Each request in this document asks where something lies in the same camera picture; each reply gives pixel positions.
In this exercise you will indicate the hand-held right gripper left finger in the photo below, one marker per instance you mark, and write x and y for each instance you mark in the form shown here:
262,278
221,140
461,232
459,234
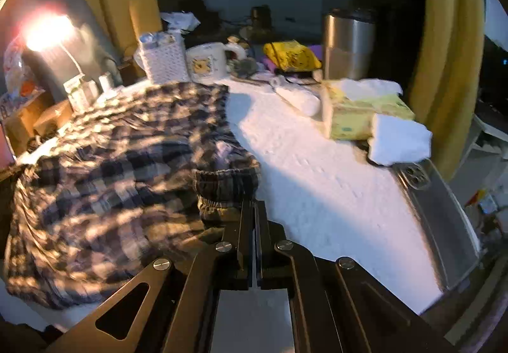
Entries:
246,226

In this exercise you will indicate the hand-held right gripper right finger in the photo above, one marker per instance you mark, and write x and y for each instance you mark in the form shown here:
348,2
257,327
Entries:
262,226

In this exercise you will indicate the plaid pants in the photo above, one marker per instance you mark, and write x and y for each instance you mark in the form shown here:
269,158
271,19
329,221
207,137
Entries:
119,178

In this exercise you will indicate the white textured tablecloth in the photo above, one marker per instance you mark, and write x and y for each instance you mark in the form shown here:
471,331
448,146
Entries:
317,198

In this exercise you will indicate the white tissue roll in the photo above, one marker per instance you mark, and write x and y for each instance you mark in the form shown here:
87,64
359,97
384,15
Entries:
299,99

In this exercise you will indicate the yellow tissue pack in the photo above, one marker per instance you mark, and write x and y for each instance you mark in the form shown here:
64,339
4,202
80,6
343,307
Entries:
353,118

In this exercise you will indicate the grey plush toy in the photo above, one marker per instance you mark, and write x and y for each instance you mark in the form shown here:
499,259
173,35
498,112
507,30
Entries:
244,66

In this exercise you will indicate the purple pouch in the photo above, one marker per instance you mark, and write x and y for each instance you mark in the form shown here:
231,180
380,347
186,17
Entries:
270,66

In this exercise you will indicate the white folded tissue stack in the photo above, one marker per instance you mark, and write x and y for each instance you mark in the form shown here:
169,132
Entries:
401,140

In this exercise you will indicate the white mug with bear print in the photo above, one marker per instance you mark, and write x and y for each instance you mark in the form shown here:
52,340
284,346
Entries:
206,61

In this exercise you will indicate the yellow printed bag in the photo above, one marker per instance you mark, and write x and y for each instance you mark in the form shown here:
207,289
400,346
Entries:
291,55

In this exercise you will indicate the white loose tissue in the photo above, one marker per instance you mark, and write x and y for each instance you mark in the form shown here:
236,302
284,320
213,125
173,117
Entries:
369,87

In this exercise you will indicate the silver smartphone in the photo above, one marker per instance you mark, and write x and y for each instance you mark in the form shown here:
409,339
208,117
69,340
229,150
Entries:
440,226

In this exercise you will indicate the white perforated plastic basket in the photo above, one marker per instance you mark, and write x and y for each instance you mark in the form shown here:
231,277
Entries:
164,59

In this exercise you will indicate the stainless steel tumbler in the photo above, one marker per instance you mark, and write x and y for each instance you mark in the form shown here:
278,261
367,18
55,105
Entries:
349,47

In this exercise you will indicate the small dark desk appliance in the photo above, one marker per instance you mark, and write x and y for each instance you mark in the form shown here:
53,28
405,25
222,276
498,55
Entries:
260,19

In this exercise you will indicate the crumpled pale blue bag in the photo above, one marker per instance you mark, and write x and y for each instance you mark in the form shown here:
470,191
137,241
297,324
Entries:
180,21

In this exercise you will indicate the milk carton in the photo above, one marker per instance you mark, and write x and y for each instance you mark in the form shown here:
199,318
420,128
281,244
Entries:
77,93

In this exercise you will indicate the cardboard box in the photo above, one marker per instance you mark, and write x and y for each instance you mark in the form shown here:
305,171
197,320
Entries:
51,116

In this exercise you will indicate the printed snack bag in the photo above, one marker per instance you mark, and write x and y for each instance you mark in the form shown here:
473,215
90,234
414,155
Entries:
18,71

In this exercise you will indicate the white desk lamp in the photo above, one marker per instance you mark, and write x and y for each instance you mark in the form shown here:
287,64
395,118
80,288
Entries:
47,33

